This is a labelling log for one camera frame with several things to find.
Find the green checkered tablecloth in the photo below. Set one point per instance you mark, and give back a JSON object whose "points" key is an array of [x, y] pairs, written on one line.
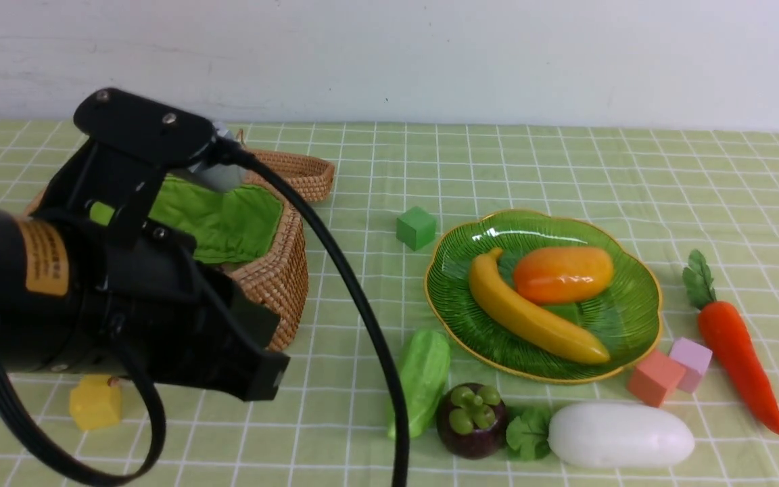
{"points": [[660, 193]]}

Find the orange toy mango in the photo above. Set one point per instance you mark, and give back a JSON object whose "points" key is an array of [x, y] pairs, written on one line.
{"points": [[557, 275]]}

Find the light green toy gourd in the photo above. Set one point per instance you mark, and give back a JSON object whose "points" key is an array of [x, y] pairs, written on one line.
{"points": [[423, 369]]}

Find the green leaf-shaped glass plate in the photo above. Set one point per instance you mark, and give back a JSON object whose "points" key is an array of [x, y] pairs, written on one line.
{"points": [[626, 317]]}

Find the dark purple toy mangosteen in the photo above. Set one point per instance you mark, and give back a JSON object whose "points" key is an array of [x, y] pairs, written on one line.
{"points": [[472, 420]]}

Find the woven rattan basket lid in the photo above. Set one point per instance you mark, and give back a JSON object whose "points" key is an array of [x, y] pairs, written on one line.
{"points": [[312, 177]]}

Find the orange toy carrot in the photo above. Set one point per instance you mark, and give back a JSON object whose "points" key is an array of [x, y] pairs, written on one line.
{"points": [[724, 331]]}

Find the woven rattan basket green lining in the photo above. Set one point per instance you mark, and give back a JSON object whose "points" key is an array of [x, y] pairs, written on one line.
{"points": [[253, 235]]}

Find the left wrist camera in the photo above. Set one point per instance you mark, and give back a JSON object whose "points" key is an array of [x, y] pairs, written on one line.
{"points": [[132, 144]]}

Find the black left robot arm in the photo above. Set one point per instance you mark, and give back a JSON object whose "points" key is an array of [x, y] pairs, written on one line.
{"points": [[68, 298]]}

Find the green foam cube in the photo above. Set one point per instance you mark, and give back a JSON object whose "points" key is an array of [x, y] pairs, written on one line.
{"points": [[416, 228]]}

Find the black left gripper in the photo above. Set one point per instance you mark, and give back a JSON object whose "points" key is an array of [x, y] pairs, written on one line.
{"points": [[153, 312]]}

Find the yellow toy banana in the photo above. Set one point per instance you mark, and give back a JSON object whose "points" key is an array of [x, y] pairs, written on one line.
{"points": [[528, 321]]}

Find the pink foam cube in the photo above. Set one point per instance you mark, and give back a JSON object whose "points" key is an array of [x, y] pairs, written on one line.
{"points": [[695, 359]]}

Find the white toy radish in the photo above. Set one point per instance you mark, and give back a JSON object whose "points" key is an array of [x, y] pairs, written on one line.
{"points": [[601, 435]]}

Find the coral orange foam cube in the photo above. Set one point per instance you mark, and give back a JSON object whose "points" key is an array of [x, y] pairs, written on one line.
{"points": [[655, 379]]}

